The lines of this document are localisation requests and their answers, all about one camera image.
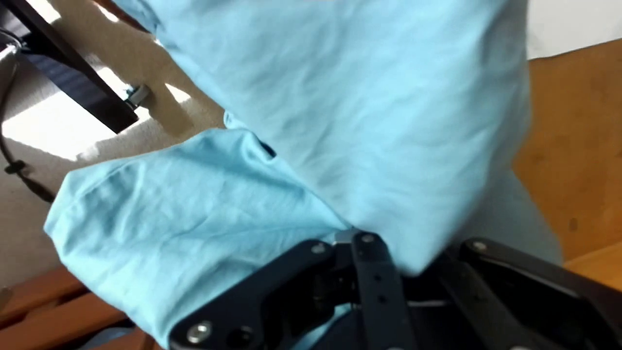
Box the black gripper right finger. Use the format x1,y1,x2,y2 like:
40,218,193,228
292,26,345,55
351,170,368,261
446,236,622,350

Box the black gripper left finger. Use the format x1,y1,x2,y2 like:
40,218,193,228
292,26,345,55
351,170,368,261
168,230,421,350

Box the light blue towel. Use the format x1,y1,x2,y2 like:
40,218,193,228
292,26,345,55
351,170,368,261
44,0,566,350

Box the narrow pulled-out desk drawer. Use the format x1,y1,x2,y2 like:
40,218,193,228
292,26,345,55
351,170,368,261
0,263,162,350

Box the light wooden chair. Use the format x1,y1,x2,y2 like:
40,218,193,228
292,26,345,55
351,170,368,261
47,0,226,162

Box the black metal bar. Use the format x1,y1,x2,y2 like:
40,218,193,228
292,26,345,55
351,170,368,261
0,0,152,137

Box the black floor cable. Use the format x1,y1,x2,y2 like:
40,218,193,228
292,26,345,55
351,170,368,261
0,37,59,205

